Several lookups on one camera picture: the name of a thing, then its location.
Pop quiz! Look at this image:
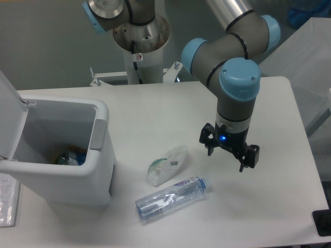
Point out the blue plastic bag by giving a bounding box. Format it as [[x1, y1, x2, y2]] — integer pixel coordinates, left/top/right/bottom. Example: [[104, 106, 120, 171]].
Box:
[[287, 1, 330, 29]]

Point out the white trash can lid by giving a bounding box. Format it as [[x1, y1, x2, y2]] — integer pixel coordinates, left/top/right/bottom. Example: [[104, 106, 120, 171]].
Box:
[[1, 73, 28, 160]]

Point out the clear plastic water bottle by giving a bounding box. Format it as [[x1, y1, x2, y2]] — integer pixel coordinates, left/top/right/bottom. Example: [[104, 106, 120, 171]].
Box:
[[135, 176, 212, 225]]

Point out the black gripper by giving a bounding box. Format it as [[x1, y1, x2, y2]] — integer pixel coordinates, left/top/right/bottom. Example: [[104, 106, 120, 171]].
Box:
[[199, 123, 260, 173]]

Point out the trash inside can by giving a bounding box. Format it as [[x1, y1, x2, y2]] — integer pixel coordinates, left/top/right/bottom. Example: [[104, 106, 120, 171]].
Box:
[[54, 146, 87, 166]]

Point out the grey white side cabinet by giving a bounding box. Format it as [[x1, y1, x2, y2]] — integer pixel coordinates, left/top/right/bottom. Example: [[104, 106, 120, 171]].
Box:
[[260, 18, 330, 136]]

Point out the black cable on pedestal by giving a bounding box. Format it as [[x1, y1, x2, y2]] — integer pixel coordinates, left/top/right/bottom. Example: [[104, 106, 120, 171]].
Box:
[[130, 40, 144, 85]]

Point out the white trash can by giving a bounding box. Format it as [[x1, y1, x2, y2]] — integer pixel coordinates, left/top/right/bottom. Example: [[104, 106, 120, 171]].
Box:
[[1, 94, 116, 206]]

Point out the black device at edge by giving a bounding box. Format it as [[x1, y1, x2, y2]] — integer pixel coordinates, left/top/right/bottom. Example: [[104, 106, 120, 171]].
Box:
[[312, 209, 330, 237]]

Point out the white trash bag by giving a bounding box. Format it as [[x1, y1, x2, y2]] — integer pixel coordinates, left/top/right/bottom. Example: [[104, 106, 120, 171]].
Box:
[[145, 145, 188, 187]]

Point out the white pedestal base frame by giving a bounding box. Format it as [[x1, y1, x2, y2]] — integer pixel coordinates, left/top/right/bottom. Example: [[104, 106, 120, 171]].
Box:
[[89, 61, 185, 87]]

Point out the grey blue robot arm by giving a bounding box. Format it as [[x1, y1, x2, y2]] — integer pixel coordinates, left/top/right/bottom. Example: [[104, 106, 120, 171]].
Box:
[[82, 1, 280, 168]]

